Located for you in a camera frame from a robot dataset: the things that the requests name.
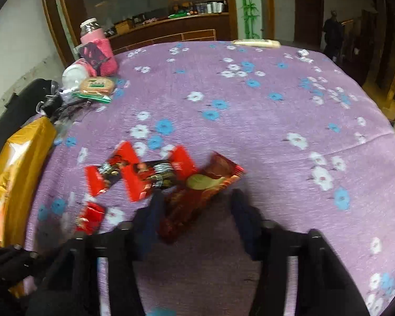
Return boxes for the eyeglasses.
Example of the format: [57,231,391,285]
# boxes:
[35,93,92,124]

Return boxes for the dark red snack packet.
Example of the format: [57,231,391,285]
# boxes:
[158,152,245,244]

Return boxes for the red black candy packet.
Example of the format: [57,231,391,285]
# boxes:
[85,141,139,197]

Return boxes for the wooden cabinet counter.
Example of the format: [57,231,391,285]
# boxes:
[109,13,238,54]

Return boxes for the small red candy packet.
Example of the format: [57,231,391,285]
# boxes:
[75,201,106,235]

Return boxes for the green trimmed biscuit packet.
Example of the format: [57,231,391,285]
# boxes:
[72,77,115,103]

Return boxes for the red candy packet near gripper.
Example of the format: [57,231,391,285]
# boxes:
[121,146,198,202]

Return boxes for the white remote control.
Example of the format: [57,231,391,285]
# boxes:
[232,39,281,48]

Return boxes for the white round container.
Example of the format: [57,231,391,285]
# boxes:
[62,58,90,89]

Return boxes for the purple floral tablecloth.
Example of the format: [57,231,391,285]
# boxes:
[25,41,395,315]

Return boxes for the person in dark clothes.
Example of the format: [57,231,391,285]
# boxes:
[323,10,343,62]

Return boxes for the yellow cardboard box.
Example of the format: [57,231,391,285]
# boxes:
[0,116,56,248]

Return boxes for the black chair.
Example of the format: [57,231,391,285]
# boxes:
[0,78,58,153]

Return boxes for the pink sleeved water bottle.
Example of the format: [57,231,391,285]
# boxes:
[77,18,118,76]

